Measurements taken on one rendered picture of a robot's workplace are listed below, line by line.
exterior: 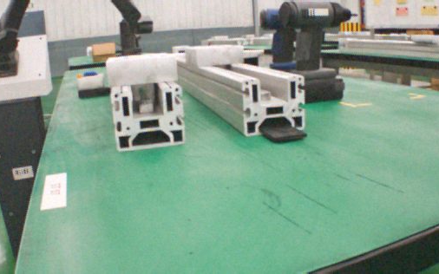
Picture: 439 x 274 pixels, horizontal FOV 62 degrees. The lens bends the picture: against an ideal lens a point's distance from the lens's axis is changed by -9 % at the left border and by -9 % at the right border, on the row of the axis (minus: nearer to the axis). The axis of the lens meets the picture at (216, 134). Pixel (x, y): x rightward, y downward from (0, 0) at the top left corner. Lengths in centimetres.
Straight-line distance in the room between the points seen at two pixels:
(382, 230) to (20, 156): 127
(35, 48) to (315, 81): 104
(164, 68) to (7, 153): 92
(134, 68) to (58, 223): 32
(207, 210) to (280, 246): 9
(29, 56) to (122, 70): 91
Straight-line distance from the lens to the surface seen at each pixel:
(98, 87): 121
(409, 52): 244
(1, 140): 145
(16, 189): 149
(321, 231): 32
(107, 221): 36
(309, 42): 87
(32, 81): 143
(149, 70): 63
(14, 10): 134
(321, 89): 87
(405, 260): 34
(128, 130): 57
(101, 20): 1233
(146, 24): 156
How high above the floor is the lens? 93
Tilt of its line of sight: 14 degrees down
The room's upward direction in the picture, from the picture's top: 3 degrees counter-clockwise
